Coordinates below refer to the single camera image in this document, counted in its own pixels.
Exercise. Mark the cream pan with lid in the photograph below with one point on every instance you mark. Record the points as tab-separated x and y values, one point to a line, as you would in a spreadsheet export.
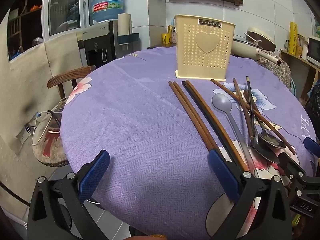
243	50

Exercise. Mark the cream plastic utensil holder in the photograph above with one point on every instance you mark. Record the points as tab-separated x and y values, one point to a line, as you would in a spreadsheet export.
190	55

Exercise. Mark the blue-grey cup holder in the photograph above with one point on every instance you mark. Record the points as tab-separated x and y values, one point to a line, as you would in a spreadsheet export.
130	38

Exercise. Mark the purple floral tablecloth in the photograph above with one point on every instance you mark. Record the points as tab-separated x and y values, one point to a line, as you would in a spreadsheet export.
140	130

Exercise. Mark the yellow food container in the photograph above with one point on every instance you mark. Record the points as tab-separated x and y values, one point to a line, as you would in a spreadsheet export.
301	46

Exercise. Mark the sliding glass window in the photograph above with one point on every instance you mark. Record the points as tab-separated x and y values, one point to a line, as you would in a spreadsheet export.
65	5

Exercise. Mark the cream rice cooker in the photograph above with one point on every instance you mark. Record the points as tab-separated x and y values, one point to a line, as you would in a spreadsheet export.
267	45

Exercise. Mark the black plastic bag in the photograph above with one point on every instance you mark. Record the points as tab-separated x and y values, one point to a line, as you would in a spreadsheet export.
313	105

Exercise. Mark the wooden counter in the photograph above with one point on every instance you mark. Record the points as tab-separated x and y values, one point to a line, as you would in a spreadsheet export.
295	57

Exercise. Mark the wooden chair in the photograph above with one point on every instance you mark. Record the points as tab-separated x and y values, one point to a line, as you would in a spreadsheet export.
67	76

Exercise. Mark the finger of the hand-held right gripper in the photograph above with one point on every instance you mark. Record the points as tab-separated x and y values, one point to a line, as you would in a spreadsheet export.
312	147
290	163

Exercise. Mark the white rice paddle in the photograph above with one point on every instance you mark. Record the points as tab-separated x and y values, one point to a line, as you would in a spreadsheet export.
252	38

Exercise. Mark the floral cloth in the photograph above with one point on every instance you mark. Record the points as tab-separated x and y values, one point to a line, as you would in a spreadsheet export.
277	72

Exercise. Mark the brown wooden chopstick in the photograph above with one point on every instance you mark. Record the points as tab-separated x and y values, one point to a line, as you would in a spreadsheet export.
223	89
196	115
189	115
238	92
205	107

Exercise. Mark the orange teapot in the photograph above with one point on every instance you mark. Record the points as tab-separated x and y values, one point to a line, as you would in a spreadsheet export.
35	8

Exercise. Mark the dark wooden rack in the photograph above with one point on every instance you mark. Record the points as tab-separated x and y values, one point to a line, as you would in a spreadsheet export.
18	30

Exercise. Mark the white microwave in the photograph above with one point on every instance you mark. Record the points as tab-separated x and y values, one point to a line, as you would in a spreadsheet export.
313	51

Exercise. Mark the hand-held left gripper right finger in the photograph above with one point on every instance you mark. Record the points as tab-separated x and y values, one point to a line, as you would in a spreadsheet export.
222	175

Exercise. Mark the beige cardboard panel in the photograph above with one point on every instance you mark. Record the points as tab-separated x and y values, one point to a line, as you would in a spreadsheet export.
25	87

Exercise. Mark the light blue basin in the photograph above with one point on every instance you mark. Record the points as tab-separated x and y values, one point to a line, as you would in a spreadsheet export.
293	87

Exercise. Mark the wall power strip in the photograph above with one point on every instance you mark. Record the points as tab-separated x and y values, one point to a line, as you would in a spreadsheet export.
25	132

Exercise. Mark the grey plastic spoon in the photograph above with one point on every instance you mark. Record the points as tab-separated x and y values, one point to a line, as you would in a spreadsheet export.
222	103

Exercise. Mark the yellow roll packet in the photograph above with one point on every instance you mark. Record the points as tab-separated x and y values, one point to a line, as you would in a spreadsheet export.
293	37

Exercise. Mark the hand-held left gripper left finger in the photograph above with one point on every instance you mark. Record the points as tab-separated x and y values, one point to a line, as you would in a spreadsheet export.
95	175

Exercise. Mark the yellow cup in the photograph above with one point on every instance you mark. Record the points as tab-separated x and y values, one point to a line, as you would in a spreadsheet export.
165	38

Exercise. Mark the grey water dispenser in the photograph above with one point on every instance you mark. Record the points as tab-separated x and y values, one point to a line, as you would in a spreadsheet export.
97	33

